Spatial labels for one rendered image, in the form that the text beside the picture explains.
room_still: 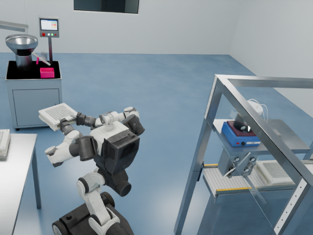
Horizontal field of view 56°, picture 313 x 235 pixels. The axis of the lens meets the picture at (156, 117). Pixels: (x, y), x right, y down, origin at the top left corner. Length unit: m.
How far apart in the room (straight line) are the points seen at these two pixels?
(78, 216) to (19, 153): 0.82
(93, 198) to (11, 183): 0.72
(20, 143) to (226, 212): 1.77
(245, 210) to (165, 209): 0.94
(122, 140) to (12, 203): 0.81
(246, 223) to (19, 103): 2.91
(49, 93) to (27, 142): 1.42
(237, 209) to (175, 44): 5.17
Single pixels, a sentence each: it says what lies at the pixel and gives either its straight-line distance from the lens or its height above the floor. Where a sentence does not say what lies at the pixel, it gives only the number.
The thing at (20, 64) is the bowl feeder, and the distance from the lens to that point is 4.04.
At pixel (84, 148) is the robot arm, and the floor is 1.25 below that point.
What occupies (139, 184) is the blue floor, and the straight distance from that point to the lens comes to 3.47.
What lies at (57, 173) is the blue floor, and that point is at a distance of 3.59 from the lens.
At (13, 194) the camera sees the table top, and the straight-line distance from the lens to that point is 2.23.
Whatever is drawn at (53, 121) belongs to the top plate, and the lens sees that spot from 2.51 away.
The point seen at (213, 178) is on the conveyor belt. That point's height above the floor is 0.89.
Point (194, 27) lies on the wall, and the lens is 7.25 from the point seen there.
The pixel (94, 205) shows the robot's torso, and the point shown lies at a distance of 2.69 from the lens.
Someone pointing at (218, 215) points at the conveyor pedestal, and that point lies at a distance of 2.61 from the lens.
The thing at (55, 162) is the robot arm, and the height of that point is 1.08.
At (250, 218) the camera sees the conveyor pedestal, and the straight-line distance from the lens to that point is 2.82.
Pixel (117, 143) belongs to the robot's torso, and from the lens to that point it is 1.95.
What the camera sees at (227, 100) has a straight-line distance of 1.90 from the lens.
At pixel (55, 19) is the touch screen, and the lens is 3.99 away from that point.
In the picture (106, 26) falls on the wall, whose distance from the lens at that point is 6.58.
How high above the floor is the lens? 2.48
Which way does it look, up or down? 32 degrees down
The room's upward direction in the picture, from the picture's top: 9 degrees clockwise
